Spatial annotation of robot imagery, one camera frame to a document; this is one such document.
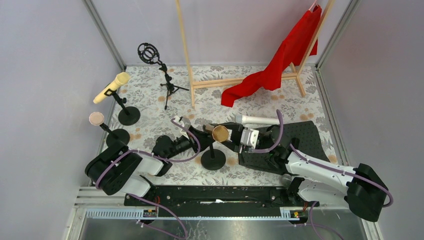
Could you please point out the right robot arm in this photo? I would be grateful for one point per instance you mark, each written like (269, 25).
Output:
(295, 149)

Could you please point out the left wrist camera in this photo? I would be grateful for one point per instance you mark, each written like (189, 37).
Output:
(183, 123)

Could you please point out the gold microphone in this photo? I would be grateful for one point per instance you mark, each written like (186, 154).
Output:
(218, 132)

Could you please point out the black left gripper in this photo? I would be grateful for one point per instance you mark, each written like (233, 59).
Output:
(197, 139)

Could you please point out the red cloth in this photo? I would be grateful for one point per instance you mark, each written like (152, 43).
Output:
(291, 50)

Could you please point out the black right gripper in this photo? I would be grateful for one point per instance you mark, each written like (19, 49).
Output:
(236, 137)

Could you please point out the black tripod shock-mount stand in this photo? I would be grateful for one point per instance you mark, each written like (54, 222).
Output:
(150, 55)

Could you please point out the grey slotted cable duct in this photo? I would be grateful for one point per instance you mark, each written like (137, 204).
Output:
(209, 213)

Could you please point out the black round-base mic stand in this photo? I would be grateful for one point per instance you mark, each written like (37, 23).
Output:
(117, 135)

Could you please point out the dark perforated foam mat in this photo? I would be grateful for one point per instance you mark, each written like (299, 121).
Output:
(304, 136)

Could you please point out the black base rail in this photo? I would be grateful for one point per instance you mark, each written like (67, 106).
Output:
(199, 197)

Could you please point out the cream yellow microphone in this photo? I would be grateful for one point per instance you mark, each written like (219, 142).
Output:
(120, 80)

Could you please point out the white microphone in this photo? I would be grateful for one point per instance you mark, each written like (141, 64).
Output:
(244, 119)

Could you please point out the wooden rack frame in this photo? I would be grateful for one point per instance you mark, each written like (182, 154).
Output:
(295, 73)

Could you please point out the pink microphone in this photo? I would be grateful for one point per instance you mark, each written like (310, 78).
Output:
(96, 118)

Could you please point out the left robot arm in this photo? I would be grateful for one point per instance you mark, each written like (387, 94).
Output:
(120, 169)

